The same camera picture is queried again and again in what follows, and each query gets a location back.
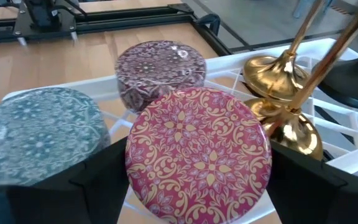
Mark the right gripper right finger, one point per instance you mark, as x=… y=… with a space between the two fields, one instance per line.
x=322 y=199

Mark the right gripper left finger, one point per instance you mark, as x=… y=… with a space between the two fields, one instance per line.
x=82 y=199

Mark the gold spoon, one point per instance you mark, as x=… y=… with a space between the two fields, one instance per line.
x=294 y=133

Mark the blue patterned candle tin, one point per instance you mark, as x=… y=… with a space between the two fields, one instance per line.
x=36 y=133

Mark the black candlestick holder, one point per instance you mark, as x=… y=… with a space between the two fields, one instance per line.
x=353 y=84

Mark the pink patterned candle tin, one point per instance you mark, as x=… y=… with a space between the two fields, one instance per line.
x=197 y=155

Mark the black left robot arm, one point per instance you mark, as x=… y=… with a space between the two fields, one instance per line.
x=43 y=17

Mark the grey chair legs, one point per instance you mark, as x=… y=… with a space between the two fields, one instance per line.
x=346 y=12

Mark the black metal table frame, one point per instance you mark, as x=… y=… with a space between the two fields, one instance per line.
x=120 y=21

